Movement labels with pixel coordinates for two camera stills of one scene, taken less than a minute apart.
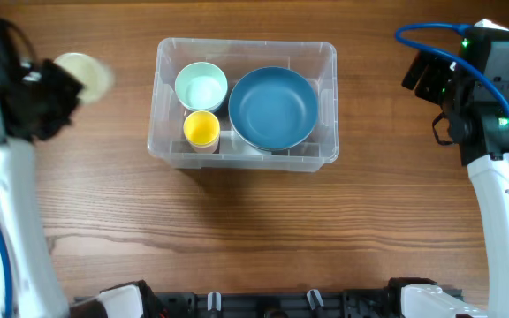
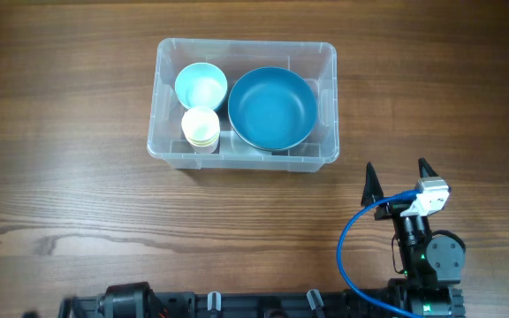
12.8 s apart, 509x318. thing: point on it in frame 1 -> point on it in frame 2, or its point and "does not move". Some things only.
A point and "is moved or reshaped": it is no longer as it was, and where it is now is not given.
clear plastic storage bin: x=245 y=105 does not move
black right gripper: x=434 y=66 -> x=374 y=189
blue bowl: x=273 y=108 does not move
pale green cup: x=95 y=77 -> x=201 y=129
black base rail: x=334 y=304 does not move
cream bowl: x=243 y=139 is moved or reshaped
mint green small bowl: x=201 y=87 does not move
